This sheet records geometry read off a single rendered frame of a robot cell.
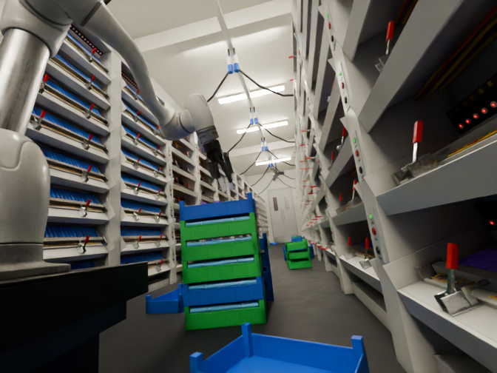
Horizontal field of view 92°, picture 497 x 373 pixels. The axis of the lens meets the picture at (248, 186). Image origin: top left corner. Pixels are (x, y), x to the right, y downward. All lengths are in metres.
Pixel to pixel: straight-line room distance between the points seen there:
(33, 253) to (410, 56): 0.68
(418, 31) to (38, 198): 0.65
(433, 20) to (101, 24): 0.84
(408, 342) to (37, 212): 0.74
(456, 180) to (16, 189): 0.65
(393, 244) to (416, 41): 0.37
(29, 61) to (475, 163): 0.98
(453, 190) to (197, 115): 0.90
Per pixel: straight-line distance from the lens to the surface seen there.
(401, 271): 0.60
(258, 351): 0.75
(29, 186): 0.58
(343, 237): 1.28
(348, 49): 0.71
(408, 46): 0.43
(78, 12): 0.97
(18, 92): 0.90
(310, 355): 0.68
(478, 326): 0.42
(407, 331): 0.63
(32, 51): 0.98
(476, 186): 0.34
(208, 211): 0.98
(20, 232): 0.57
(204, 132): 1.06
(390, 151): 0.63
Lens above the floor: 0.30
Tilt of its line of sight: 12 degrees up
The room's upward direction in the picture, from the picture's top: 6 degrees counter-clockwise
